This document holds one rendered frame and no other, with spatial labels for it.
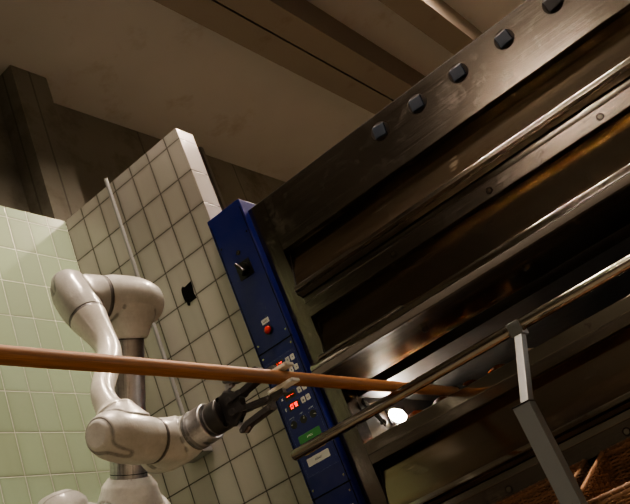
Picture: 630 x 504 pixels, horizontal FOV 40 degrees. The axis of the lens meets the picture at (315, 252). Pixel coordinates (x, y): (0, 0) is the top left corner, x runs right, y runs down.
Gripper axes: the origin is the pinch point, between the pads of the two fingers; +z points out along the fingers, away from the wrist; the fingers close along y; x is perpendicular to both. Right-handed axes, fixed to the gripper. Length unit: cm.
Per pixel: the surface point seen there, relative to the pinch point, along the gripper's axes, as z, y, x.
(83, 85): -229, -375, -263
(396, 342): -4, -18, -76
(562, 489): 38, 43, -23
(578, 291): 56, 4, -45
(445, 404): -1, 3, -83
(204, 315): -71, -66, -84
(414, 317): 7, -20, -68
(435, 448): -11, 13, -85
